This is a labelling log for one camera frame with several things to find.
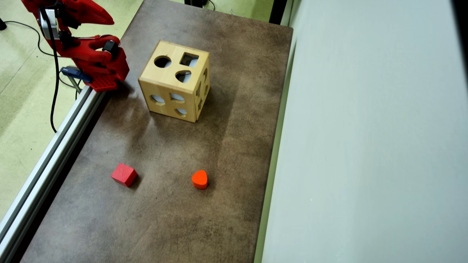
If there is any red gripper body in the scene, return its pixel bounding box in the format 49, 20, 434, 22
21, 0, 79, 28

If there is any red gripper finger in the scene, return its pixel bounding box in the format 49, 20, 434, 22
71, 0, 115, 26
86, 0, 115, 23

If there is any wooden shape sorter box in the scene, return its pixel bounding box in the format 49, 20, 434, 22
138, 40, 211, 123

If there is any blue table clamp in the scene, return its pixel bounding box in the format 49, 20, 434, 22
60, 66, 92, 83

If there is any red wooden cube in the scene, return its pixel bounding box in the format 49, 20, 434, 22
111, 163, 138, 187

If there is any orange heart block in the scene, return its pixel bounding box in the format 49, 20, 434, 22
192, 170, 208, 190

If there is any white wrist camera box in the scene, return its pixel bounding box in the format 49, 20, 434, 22
38, 8, 61, 40

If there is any black floor cable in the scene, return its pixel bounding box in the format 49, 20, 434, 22
4, 21, 72, 59

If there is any thin black cable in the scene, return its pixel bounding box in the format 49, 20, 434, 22
57, 70, 80, 100

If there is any black camera cable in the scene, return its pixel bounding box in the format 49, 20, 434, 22
39, 5, 60, 133

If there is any black object with cable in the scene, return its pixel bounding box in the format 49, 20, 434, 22
184, 0, 216, 11

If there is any aluminium profile rail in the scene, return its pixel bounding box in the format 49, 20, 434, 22
0, 85, 106, 263

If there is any black vertical post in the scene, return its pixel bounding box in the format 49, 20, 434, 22
269, 0, 288, 25

